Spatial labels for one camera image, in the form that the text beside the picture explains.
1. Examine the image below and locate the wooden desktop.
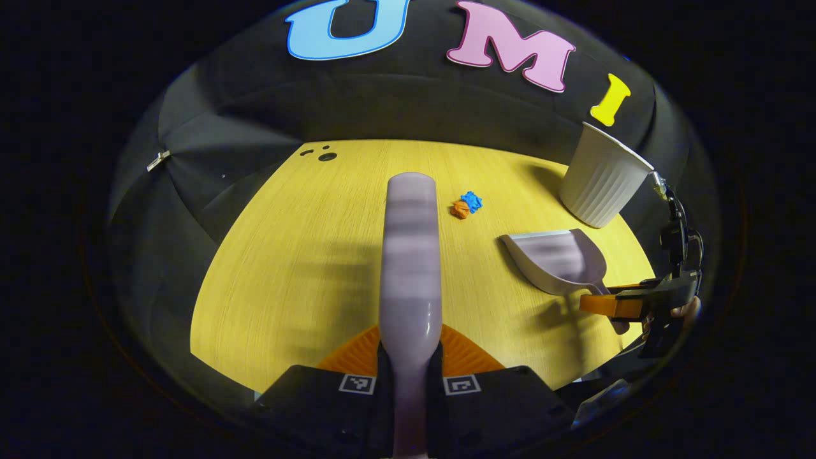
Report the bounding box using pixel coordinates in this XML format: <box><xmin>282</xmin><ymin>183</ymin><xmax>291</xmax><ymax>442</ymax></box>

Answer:
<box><xmin>190</xmin><ymin>139</ymin><xmax>657</xmax><ymax>393</ymax></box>

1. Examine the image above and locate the lilac dustpan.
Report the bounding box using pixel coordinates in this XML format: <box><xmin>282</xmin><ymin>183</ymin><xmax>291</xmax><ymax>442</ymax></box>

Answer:
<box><xmin>499</xmin><ymin>228</ymin><xmax>632</xmax><ymax>335</ymax></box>

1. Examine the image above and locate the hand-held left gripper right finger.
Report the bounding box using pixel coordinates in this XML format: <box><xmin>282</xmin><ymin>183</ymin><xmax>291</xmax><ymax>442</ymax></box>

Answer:
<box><xmin>427</xmin><ymin>324</ymin><xmax>574</xmax><ymax>459</ymax></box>

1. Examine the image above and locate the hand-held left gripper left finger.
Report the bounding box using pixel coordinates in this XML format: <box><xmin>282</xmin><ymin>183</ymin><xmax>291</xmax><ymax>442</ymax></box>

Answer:
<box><xmin>255</xmin><ymin>325</ymin><xmax>393</xmax><ymax>459</ymax></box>

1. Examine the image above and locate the white ribbed garbage bin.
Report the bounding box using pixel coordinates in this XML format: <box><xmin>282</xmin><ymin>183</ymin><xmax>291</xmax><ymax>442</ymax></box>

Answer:
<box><xmin>560</xmin><ymin>121</ymin><xmax>655</xmax><ymax>229</ymax></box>

